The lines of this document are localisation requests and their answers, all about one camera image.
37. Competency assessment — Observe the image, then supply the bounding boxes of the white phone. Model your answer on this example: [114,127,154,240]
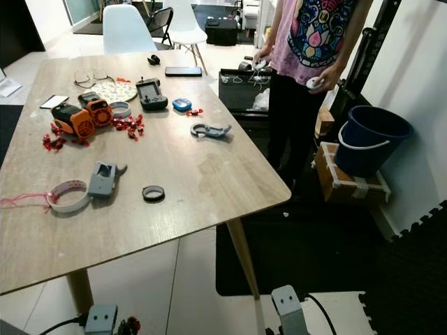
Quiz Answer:
[40,95,70,110]

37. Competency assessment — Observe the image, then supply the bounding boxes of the short orange black device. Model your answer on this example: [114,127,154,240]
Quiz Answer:
[78,91,112,126]

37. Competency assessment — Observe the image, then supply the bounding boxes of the black remote controller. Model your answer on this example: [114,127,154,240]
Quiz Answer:
[135,78,170,112]

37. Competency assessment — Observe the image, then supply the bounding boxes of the person in pink shirt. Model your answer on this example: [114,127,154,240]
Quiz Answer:
[254,0,374,189]

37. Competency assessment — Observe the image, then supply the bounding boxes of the grey plastic hook tool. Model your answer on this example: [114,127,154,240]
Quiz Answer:
[190,123,233,140]

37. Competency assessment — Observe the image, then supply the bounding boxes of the black smartphone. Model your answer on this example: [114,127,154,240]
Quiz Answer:
[165,66,203,77]

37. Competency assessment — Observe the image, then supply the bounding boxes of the long orange black device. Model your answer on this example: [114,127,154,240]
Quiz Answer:
[51,103,96,139]

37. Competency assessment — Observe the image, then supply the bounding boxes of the grey plastic clamp tool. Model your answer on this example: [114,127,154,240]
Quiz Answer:
[88,161,128,198]

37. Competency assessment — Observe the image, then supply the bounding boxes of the small blue device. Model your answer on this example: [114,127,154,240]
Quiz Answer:
[172,98,193,113]

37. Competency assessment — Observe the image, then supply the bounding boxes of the white plastic bag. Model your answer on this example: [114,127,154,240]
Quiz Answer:
[251,87,273,112]

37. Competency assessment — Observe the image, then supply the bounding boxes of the black metal stand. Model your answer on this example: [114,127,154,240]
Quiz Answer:
[328,0,402,140]

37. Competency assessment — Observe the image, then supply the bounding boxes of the person's right hand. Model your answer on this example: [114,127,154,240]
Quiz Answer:
[254,45,275,70]

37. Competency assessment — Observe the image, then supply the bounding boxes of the blue plastic bucket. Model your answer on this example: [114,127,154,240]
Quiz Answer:
[334,105,414,177]

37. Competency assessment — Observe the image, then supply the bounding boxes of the black carpet mat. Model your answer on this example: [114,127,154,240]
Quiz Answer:
[0,105,20,165]

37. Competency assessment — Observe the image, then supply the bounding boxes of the grey tape roll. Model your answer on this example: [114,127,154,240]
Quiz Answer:
[110,101,133,118]

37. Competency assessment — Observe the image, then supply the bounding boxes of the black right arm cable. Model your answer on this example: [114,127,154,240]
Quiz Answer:
[302,293,339,335]

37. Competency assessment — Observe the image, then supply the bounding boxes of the person's left hand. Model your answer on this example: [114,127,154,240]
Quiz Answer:
[311,66,342,91]

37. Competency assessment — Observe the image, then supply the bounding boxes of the black storage crate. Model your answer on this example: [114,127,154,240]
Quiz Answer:
[218,68,273,112]

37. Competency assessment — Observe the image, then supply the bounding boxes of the black foam puzzle mat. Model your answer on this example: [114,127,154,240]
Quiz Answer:
[215,181,447,335]

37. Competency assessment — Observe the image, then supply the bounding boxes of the wooden table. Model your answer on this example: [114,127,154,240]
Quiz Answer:
[0,49,293,318]

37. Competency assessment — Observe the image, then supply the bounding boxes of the white paper sheet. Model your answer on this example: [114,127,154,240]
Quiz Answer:
[0,77,23,98]

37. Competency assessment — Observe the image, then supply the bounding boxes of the red string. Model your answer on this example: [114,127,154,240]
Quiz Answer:
[0,193,58,211]

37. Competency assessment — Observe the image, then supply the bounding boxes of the white plastic chair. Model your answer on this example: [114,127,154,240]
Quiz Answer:
[164,0,210,74]
[101,3,158,55]

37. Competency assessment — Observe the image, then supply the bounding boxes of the black storage box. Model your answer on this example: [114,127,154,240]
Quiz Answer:
[204,17,238,47]

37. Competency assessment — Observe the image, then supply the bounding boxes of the black mesh chair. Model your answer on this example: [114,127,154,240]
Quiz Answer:
[145,6,175,46]

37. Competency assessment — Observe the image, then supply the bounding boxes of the cardboard box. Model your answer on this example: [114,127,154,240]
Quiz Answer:
[314,142,392,204]

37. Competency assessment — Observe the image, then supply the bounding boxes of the patterned white plate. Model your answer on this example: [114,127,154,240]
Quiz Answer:
[96,79,138,103]

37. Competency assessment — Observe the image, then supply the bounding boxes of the wire frame glasses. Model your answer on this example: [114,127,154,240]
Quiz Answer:
[73,70,112,89]

